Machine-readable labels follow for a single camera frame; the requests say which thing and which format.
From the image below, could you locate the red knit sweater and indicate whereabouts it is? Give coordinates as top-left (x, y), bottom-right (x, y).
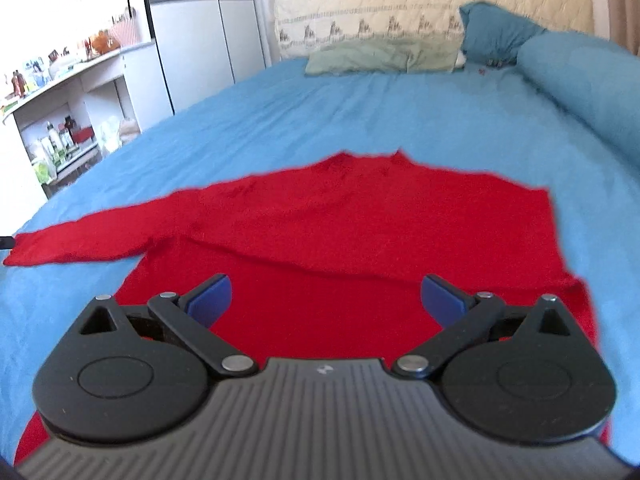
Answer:
top-left (2, 148), bottom-right (612, 466)

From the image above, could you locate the blue bed sheet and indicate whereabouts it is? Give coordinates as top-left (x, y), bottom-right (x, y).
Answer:
top-left (25, 60), bottom-right (639, 462)

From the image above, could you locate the white shelf unit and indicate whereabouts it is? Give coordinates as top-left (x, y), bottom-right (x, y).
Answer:
top-left (0, 0), bottom-right (177, 201)

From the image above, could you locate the rolled blue duvet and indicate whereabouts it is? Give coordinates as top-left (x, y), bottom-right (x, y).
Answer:
top-left (516, 32), bottom-right (639, 168)

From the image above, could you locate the dark teal pillow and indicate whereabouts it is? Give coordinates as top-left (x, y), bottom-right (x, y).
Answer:
top-left (459, 1), bottom-right (547, 67)

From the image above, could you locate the green pillow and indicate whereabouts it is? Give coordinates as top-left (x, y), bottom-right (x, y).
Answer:
top-left (305, 35), bottom-right (466, 76)

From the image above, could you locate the white grey wardrobe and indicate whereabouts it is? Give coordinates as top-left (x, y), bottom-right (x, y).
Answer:
top-left (145, 0), bottom-right (266, 112)

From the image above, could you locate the beige curtain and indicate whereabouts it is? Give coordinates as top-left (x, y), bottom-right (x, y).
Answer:
top-left (608, 0), bottom-right (640, 55)

